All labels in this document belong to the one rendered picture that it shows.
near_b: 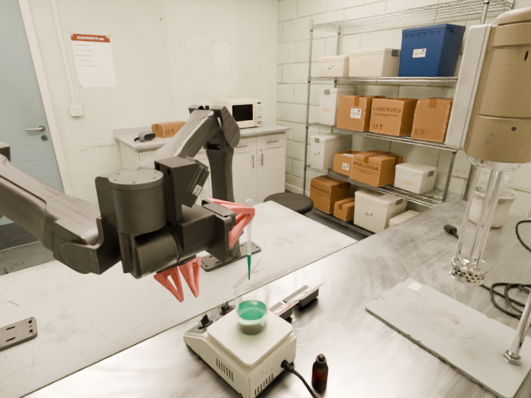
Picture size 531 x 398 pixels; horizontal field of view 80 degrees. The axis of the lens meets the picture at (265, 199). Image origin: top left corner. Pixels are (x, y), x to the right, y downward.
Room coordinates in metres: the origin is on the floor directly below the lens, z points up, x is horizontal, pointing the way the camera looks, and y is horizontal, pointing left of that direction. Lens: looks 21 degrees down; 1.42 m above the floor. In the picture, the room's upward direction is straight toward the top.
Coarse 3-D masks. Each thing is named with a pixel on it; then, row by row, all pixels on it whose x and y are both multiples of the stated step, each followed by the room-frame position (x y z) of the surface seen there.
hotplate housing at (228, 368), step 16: (192, 336) 0.48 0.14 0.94; (208, 336) 0.46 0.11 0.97; (288, 336) 0.46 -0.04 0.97; (208, 352) 0.45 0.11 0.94; (224, 352) 0.42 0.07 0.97; (272, 352) 0.42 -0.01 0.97; (288, 352) 0.45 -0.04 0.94; (224, 368) 0.41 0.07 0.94; (240, 368) 0.39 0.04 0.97; (256, 368) 0.39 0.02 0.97; (272, 368) 0.41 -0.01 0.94; (288, 368) 0.42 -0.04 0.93; (240, 384) 0.39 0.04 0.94; (256, 384) 0.38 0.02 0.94
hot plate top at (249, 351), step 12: (216, 324) 0.47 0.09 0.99; (228, 324) 0.47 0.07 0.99; (276, 324) 0.47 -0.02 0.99; (288, 324) 0.47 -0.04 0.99; (216, 336) 0.44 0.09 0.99; (228, 336) 0.44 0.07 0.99; (240, 336) 0.44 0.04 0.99; (264, 336) 0.44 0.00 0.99; (276, 336) 0.44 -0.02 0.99; (228, 348) 0.41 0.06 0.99; (240, 348) 0.41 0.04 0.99; (252, 348) 0.41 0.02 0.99; (264, 348) 0.41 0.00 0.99; (240, 360) 0.39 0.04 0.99; (252, 360) 0.39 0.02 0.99
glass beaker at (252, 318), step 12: (240, 288) 0.49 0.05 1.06; (252, 288) 0.49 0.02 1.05; (264, 288) 0.48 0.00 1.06; (240, 300) 0.44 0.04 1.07; (264, 300) 0.45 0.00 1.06; (240, 312) 0.44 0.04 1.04; (252, 312) 0.44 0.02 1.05; (264, 312) 0.45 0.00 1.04; (240, 324) 0.44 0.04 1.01; (252, 324) 0.44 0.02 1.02; (264, 324) 0.45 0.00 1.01; (252, 336) 0.44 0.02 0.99
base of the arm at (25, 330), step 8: (24, 320) 0.57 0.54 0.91; (32, 320) 0.57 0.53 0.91; (0, 328) 0.54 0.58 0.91; (8, 328) 0.54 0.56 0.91; (16, 328) 0.54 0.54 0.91; (24, 328) 0.54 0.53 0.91; (32, 328) 0.54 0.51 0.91; (0, 336) 0.52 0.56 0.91; (8, 336) 0.52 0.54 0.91; (16, 336) 0.52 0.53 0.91; (24, 336) 0.52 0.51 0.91; (32, 336) 0.52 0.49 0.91; (0, 344) 0.50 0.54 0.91; (8, 344) 0.50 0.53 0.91; (16, 344) 0.51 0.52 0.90
